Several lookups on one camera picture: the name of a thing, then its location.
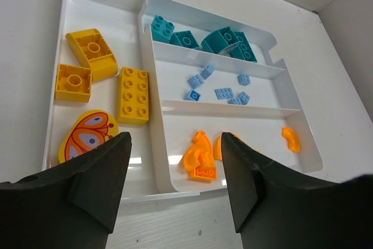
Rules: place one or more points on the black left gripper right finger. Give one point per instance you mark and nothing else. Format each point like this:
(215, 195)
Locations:
(274, 206)

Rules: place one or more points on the orange arch lego piece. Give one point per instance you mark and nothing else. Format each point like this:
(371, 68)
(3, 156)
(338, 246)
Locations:
(217, 150)

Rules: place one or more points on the white divided sorting tray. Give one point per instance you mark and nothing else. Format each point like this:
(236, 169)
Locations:
(257, 112)

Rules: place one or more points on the teal long lego brick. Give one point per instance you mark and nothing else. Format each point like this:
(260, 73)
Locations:
(243, 51)

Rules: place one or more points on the small orange square lego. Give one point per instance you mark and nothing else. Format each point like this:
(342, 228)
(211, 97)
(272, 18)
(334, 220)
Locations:
(73, 83)

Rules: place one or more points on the orange long lego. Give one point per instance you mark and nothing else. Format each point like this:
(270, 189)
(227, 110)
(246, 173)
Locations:
(203, 174)

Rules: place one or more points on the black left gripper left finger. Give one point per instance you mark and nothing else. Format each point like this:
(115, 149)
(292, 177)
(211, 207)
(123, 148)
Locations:
(72, 205)

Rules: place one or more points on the orange curved lego piece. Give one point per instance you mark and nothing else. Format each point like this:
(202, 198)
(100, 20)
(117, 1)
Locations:
(201, 144)

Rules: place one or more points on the teal small lego brick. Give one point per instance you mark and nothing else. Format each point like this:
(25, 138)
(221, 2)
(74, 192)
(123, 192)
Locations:
(184, 39)

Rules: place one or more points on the yellow long lego brick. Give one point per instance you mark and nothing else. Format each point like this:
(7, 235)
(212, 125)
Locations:
(133, 97)

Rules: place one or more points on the yellow curved lego brick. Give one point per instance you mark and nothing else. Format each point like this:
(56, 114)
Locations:
(93, 52)

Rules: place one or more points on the yellow round printed lego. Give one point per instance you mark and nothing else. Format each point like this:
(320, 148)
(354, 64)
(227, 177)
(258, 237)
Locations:
(90, 130)

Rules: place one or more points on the small blue square lego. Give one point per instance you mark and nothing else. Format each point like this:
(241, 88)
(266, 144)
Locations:
(196, 81)

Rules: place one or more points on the teal round printed lego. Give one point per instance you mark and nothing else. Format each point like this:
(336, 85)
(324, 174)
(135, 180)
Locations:
(221, 41)

